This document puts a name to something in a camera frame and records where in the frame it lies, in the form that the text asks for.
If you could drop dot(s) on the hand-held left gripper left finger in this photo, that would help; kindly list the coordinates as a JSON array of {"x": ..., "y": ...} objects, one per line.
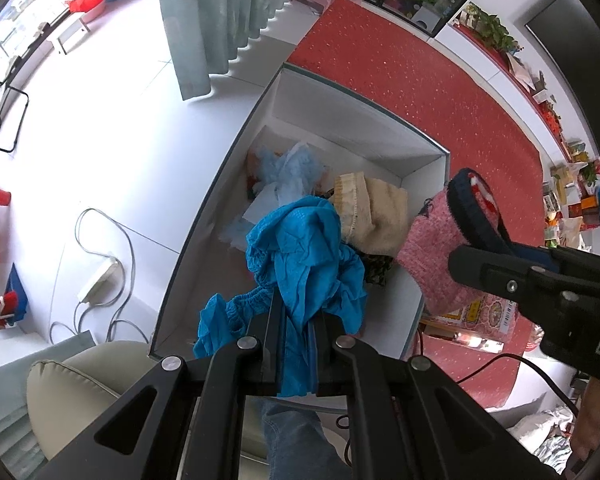
[{"x": 270, "y": 340}]

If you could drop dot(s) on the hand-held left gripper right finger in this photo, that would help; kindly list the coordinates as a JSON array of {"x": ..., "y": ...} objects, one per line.
[{"x": 325, "y": 350}]

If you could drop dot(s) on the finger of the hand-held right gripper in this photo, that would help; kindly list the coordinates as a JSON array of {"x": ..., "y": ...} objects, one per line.
[
  {"x": 485, "y": 270},
  {"x": 472, "y": 210}
]

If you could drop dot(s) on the pink patterned carton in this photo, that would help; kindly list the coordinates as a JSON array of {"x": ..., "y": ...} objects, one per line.
[{"x": 430, "y": 260}]

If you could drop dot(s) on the blue mesh cloth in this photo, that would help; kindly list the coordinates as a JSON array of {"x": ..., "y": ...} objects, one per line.
[
  {"x": 300, "y": 285},
  {"x": 290, "y": 225}
]

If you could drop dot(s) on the beige knit cloth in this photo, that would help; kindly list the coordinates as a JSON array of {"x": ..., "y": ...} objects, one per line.
[{"x": 380, "y": 210}]

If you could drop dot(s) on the leopard print cloth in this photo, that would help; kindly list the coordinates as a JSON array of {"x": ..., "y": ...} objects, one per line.
[{"x": 377, "y": 270}]

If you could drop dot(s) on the grey storage box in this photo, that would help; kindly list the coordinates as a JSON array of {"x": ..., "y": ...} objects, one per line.
[{"x": 330, "y": 125}]

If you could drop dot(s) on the light blue fluffy cloth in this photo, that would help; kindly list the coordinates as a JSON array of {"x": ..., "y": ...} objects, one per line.
[{"x": 290, "y": 170}]

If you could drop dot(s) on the person's right forearm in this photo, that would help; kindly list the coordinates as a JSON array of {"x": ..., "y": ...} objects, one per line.
[{"x": 592, "y": 420}]

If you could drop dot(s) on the person's jeans leg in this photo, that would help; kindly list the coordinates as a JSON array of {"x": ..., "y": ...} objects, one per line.
[{"x": 290, "y": 440}]

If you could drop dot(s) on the pile of snack packets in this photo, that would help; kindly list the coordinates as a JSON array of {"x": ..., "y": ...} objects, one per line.
[{"x": 585, "y": 205}]

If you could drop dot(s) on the white crumpled cloth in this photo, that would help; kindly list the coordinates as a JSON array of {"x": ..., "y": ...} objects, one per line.
[{"x": 540, "y": 430}]

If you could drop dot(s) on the white cabinet with red top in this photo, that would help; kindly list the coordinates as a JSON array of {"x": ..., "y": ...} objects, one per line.
[{"x": 480, "y": 65}]

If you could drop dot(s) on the green potted plant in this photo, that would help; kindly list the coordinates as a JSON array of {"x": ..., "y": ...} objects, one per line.
[{"x": 495, "y": 30}]

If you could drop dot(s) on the dark flat screen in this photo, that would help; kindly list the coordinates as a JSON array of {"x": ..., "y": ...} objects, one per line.
[{"x": 580, "y": 60}]

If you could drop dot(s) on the beige seat cushion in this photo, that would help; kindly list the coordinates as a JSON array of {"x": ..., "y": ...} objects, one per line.
[{"x": 70, "y": 395}]

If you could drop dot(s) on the blue plastic object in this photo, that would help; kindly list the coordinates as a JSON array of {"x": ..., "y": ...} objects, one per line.
[{"x": 17, "y": 285}]

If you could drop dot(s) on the pale green fabric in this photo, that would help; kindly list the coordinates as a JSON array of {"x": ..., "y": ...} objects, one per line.
[{"x": 10, "y": 410}]

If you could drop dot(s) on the pale green curtain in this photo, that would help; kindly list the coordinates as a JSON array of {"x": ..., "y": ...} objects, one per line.
[{"x": 215, "y": 20}]

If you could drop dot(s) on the white low bench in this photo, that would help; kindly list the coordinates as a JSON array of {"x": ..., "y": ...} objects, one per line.
[{"x": 70, "y": 30}]

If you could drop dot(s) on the black metal chair frame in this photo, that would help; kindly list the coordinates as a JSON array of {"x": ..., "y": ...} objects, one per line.
[{"x": 15, "y": 91}]

